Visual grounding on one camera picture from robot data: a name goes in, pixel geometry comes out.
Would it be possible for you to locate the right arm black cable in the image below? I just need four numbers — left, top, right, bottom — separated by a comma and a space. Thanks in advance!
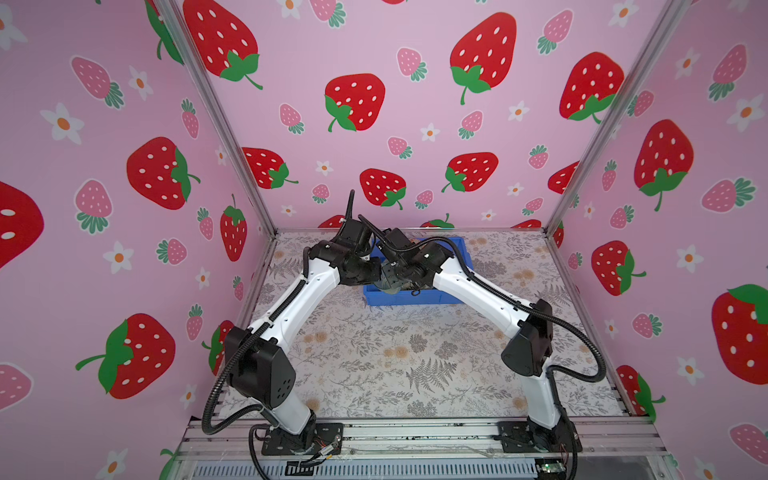
358, 214, 607, 480

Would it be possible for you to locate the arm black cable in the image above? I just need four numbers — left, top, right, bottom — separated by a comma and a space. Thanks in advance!
358, 214, 607, 480
200, 189, 358, 436

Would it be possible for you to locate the green glass cup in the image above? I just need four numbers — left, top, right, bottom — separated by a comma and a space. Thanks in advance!
374, 269, 411, 295

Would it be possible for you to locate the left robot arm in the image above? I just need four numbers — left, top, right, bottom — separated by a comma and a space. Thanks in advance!
209, 219, 381, 443

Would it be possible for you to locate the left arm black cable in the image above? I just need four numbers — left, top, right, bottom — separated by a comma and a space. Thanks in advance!
200, 189, 358, 436

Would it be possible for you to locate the blue plastic bin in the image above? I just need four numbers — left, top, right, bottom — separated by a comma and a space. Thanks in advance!
363, 236, 474, 307

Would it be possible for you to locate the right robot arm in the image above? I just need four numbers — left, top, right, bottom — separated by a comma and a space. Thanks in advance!
379, 229, 564, 452

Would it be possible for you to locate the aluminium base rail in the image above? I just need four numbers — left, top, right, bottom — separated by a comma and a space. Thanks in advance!
168, 417, 683, 479

